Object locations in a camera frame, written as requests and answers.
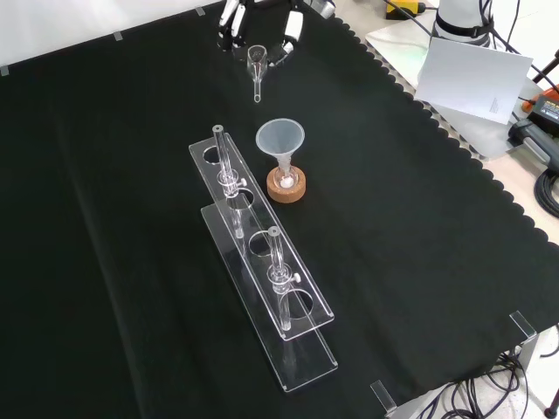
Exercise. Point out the orange black power unit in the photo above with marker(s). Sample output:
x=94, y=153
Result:
x=546, y=107

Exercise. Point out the black bench cloth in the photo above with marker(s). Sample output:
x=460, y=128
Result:
x=131, y=218

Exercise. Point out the pale white board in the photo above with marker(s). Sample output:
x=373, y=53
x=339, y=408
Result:
x=471, y=78

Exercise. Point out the clear cloth clip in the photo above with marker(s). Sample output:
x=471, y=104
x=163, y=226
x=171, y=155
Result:
x=383, y=396
x=523, y=325

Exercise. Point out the grey metal table bracket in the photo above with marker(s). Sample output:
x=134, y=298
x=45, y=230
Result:
x=526, y=353

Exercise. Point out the translucent plastic funnel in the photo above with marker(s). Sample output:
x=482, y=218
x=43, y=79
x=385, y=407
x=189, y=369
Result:
x=280, y=135

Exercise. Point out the small round-bottom glass flask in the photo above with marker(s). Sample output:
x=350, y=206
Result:
x=286, y=180

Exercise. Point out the yellow stop button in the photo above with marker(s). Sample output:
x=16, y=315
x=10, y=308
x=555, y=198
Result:
x=404, y=8

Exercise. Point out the clear acrylic funnel stand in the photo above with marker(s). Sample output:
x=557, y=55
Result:
x=262, y=262

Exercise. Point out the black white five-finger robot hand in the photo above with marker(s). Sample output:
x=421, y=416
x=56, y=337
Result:
x=293, y=22

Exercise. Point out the black grey clamp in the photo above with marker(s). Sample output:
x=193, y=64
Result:
x=535, y=142

